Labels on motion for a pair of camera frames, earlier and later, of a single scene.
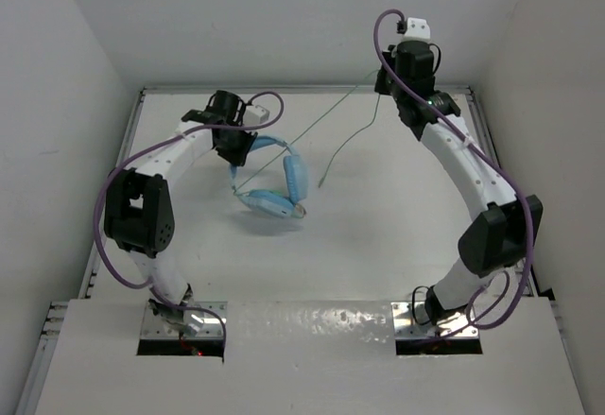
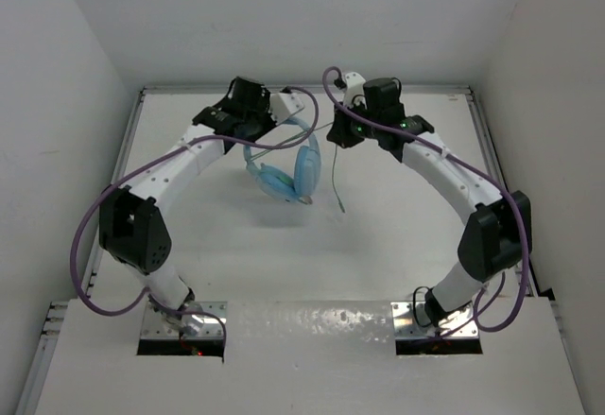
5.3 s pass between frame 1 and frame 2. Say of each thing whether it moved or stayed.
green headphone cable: moved
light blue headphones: moved
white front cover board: stayed
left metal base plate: stayed
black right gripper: moved
